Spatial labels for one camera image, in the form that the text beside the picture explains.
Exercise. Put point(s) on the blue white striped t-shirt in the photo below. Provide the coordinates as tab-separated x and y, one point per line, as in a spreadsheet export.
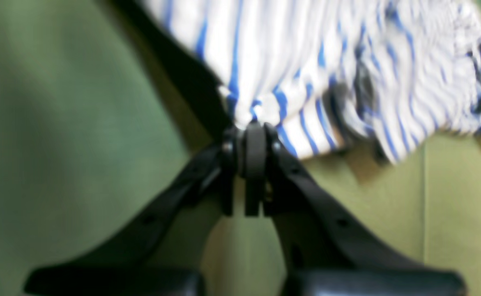
327	73

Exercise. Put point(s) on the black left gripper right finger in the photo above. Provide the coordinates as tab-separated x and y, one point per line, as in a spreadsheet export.
328	251

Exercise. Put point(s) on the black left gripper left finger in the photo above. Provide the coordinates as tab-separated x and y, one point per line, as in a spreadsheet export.
159	251

